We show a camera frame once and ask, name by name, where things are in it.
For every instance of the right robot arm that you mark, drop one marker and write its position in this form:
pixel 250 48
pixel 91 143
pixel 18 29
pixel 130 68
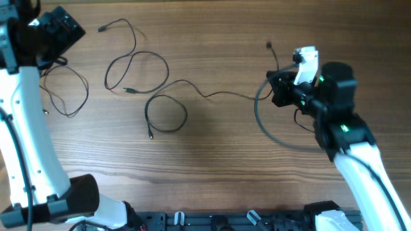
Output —
pixel 328 97

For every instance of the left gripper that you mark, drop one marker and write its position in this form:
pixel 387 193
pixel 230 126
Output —
pixel 68 36

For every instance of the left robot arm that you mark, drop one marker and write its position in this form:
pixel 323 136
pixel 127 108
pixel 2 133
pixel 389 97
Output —
pixel 41 191

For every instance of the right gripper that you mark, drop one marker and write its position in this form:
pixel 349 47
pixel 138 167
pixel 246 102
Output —
pixel 281 89

